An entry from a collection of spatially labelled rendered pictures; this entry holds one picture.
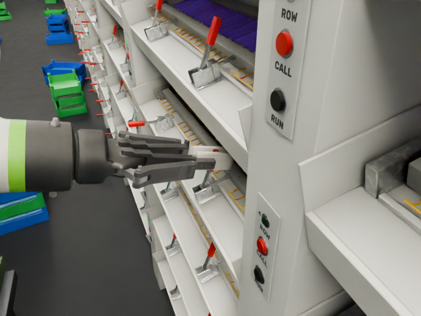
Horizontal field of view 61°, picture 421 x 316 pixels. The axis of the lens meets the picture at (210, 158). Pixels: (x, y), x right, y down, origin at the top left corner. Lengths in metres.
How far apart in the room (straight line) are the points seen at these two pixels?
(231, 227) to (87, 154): 0.23
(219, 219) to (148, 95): 0.49
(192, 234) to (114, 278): 0.73
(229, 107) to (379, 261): 0.25
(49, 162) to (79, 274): 1.12
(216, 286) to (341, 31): 0.58
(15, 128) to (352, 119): 0.37
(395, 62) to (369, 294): 0.15
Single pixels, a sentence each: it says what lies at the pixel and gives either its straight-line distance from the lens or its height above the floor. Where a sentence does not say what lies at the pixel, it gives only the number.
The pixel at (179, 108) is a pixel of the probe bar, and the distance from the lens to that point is 0.83.
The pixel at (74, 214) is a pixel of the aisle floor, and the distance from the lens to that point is 1.84.
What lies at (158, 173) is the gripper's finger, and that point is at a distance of 0.49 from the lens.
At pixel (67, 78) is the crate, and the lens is 3.03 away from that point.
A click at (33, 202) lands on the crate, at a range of 1.78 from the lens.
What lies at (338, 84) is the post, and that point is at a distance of 0.24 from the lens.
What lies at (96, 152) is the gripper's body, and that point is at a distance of 0.48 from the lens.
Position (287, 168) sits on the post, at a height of 0.98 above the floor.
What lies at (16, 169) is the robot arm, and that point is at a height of 0.91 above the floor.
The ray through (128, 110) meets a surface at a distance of 1.41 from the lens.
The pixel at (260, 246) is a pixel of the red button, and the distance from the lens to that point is 0.37.
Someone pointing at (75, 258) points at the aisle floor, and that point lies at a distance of 1.62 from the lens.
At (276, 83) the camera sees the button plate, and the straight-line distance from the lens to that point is 0.28.
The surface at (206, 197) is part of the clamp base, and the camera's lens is 0.60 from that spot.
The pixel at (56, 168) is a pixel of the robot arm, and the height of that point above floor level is 0.90.
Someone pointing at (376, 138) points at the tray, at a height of 1.01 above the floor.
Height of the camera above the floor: 1.14
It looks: 33 degrees down
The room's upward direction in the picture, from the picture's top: straight up
